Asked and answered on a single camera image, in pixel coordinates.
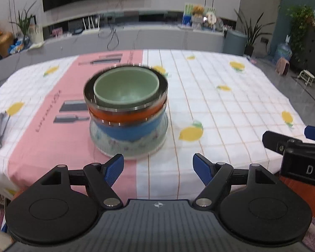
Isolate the clear glass plate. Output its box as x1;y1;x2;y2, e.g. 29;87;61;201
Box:
89;113;169;159

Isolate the blue steel bowl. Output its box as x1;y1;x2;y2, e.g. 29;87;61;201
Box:
90;110;165;142

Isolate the orange steel bowl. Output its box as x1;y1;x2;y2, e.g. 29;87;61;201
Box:
83;64;168;125

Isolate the green ceramic bowl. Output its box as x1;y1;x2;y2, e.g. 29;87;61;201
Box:
93;66;160;108

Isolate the white step stool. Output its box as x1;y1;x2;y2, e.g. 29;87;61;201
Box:
297;70;315;86

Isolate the pink heater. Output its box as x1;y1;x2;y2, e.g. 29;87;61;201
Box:
275;57;290;76

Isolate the water bottle jug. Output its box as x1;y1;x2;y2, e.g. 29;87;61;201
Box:
273;35;293;64

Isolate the green leafy plant shelf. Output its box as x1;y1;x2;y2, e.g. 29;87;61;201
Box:
287;5;315;62

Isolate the potted plant by bin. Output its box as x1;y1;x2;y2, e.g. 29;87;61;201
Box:
234;9;275;57

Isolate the grey trash bin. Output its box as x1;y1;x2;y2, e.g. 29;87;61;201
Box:
222;30;248;56

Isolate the white wifi router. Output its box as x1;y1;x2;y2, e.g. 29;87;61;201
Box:
82;15;101;34

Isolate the teddy bear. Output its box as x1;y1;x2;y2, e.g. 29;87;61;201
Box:
192;5;204;22

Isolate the brown vase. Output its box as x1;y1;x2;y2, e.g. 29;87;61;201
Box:
0;32;14;58

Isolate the potted plant left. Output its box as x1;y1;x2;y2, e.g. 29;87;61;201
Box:
11;1;36;49

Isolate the black cable on console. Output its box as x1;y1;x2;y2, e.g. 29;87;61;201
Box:
97;23;126;51

